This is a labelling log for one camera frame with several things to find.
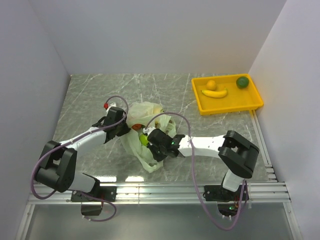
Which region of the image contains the small orange fruit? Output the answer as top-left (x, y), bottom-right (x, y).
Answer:
top-left (206, 80), bottom-right (217, 91)

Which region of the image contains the aluminium mounting rail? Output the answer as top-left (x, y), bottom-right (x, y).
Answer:
top-left (15, 110), bottom-right (303, 240)

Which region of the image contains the yellow banana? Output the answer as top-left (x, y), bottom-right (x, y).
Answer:
top-left (201, 88), bottom-right (228, 99)

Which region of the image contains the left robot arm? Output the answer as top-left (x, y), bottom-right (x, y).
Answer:
top-left (30, 106), bottom-right (130, 201)

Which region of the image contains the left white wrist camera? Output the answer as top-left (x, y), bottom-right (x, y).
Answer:
top-left (103, 102), bottom-right (117, 110)

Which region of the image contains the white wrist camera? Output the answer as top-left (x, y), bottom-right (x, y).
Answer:
top-left (103, 102), bottom-right (117, 110)
top-left (142, 127), bottom-right (155, 136)

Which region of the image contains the dark green round fruit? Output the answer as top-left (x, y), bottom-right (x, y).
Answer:
top-left (236, 76), bottom-right (250, 89)

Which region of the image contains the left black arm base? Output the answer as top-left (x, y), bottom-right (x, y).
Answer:
top-left (70, 186), bottom-right (117, 217)

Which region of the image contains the light green apple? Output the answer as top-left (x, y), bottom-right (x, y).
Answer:
top-left (139, 134), bottom-right (149, 147)

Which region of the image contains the red apple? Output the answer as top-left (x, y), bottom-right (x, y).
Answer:
top-left (131, 123), bottom-right (143, 131)

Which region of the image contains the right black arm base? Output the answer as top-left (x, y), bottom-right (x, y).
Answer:
top-left (202, 184), bottom-right (249, 217)

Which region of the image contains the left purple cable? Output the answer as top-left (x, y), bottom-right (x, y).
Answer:
top-left (30, 95), bottom-right (130, 223)

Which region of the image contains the pale green plastic bag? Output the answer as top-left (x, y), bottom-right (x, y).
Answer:
top-left (118, 101), bottom-right (179, 174)

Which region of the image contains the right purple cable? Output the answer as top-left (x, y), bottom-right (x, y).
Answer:
top-left (145, 112), bottom-right (251, 231)

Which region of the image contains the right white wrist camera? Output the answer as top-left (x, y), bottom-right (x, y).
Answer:
top-left (142, 127), bottom-right (155, 136)

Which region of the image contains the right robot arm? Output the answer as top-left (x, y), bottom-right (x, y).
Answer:
top-left (143, 127), bottom-right (260, 200)

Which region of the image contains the yellow plastic tray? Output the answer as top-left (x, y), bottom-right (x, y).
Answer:
top-left (191, 73), bottom-right (264, 116)

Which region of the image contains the purple cable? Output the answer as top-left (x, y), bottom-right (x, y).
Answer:
top-left (145, 112), bottom-right (251, 231)
top-left (30, 95), bottom-right (130, 223)

